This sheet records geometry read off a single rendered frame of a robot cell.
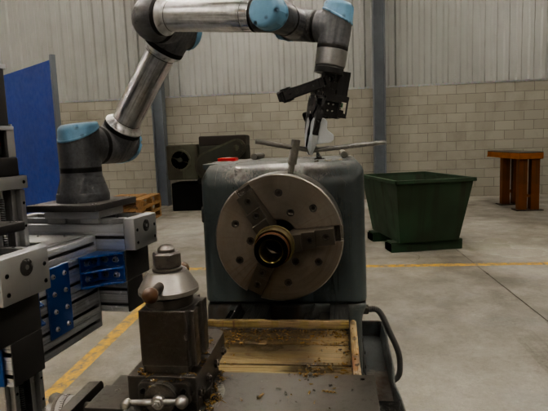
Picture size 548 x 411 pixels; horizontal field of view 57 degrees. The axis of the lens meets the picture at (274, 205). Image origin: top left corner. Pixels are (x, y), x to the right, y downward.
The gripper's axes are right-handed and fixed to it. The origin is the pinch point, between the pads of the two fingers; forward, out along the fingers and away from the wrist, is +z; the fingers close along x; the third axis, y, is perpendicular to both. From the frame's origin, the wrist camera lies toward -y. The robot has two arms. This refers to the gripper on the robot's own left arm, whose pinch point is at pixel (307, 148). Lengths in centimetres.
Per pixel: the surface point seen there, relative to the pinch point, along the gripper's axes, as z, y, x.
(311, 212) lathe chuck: 14.6, 1.4, -6.5
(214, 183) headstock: 13.4, -19.8, 17.7
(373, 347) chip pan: 70, 50, 43
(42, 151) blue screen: 60, -166, 512
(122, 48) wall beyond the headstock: -133, -139, 1097
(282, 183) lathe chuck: 8.9, -6.0, -3.9
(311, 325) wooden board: 39.0, 2.7, -16.7
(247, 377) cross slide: 33, -19, -53
